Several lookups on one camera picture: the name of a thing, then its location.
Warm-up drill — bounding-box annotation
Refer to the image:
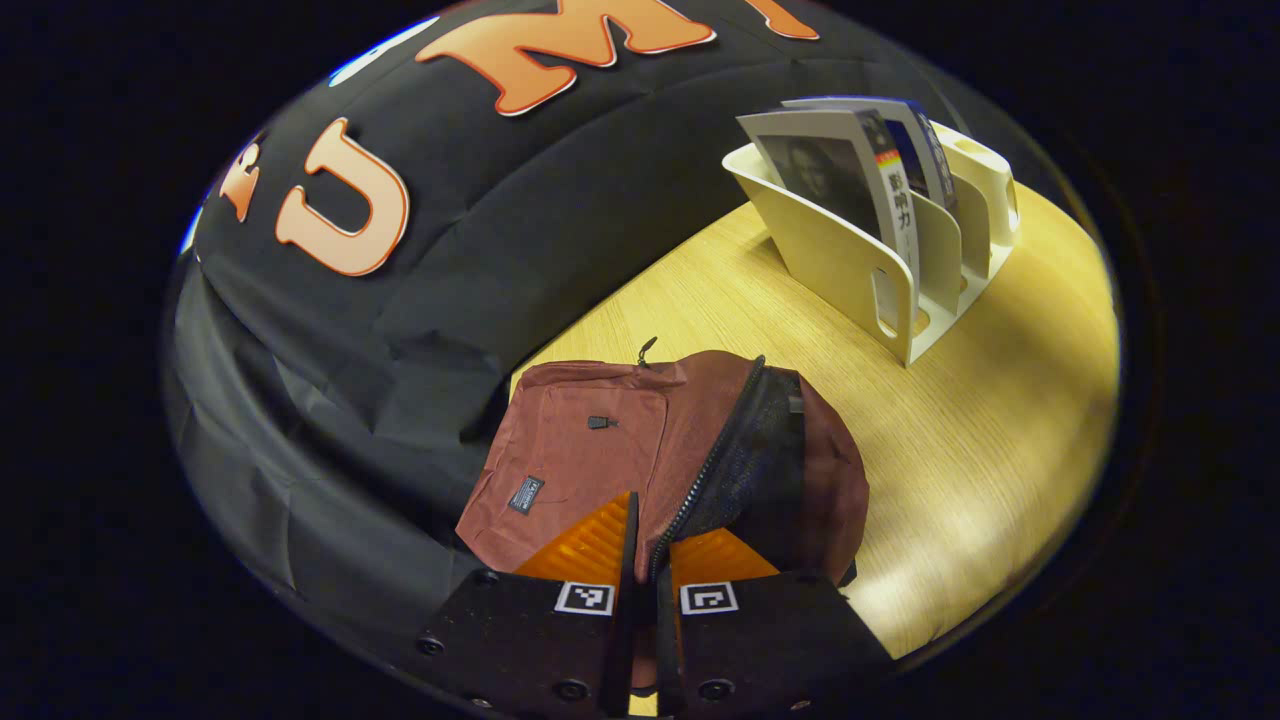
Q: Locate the maroon schoolbag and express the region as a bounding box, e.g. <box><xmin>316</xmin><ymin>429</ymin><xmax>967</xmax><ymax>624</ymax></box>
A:
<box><xmin>455</xmin><ymin>338</ymin><xmax>871</xmax><ymax>586</ymax></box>

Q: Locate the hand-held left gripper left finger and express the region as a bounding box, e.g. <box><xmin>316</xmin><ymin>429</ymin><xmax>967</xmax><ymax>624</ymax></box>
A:
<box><xmin>415</xmin><ymin>490</ymin><xmax>641</xmax><ymax>719</ymax></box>

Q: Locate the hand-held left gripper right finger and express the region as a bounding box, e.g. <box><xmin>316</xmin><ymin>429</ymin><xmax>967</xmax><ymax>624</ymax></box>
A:
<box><xmin>655</xmin><ymin>528</ymin><xmax>894</xmax><ymax>719</ymax></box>

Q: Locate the white plastic bookshelf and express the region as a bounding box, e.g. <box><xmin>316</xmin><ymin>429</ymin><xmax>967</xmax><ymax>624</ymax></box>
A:
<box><xmin>722</xmin><ymin>118</ymin><xmax>1021</xmax><ymax>368</ymax></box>

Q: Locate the blue-spine book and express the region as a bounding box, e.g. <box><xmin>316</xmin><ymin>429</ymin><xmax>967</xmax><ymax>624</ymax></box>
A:
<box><xmin>783</xmin><ymin>96</ymin><xmax>959</xmax><ymax>216</ymax></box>

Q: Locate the white-spine portrait cover book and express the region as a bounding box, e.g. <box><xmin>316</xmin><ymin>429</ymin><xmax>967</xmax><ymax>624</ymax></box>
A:
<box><xmin>737</xmin><ymin>107</ymin><xmax>923</xmax><ymax>326</ymax></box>

